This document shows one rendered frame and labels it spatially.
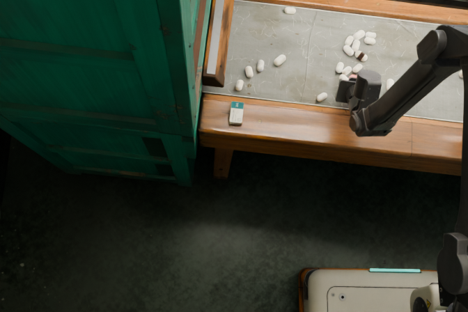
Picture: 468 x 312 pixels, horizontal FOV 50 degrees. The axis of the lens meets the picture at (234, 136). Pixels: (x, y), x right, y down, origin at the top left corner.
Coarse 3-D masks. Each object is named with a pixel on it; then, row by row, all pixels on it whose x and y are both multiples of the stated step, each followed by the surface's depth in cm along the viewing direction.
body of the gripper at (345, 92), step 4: (340, 80) 134; (344, 80) 134; (340, 84) 134; (344, 84) 134; (348, 84) 134; (352, 84) 134; (340, 88) 135; (344, 88) 135; (348, 88) 135; (352, 88) 133; (340, 92) 136; (344, 92) 136; (348, 92) 134; (352, 92) 132; (336, 96) 137; (340, 96) 136; (344, 96) 136; (348, 96) 132; (352, 96) 130; (336, 100) 137; (340, 100) 137; (344, 100) 137; (348, 100) 131
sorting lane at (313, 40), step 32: (256, 32) 148; (288, 32) 148; (320, 32) 149; (352, 32) 149; (384, 32) 150; (416, 32) 150; (256, 64) 145; (288, 64) 146; (320, 64) 146; (352, 64) 147; (384, 64) 147; (256, 96) 143; (288, 96) 143; (448, 96) 146
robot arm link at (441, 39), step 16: (432, 32) 86; (416, 48) 92; (432, 48) 87; (416, 64) 98; (432, 64) 91; (448, 64) 90; (400, 80) 104; (416, 80) 98; (432, 80) 95; (384, 96) 111; (400, 96) 104; (416, 96) 102; (368, 112) 117; (384, 112) 111; (400, 112) 109; (368, 128) 118; (384, 128) 118
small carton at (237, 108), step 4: (232, 104) 137; (236, 104) 137; (240, 104) 137; (232, 108) 137; (236, 108) 137; (240, 108) 137; (232, 112) 136; (236, 112) 136; (240, 112) 136; (232, 116) 136; (236, 116) 136; (240, 116) 136; (232, 120) 136; (236, 120) 136; (240, 120) 136; (236, 124) 137; (240, 124) 137
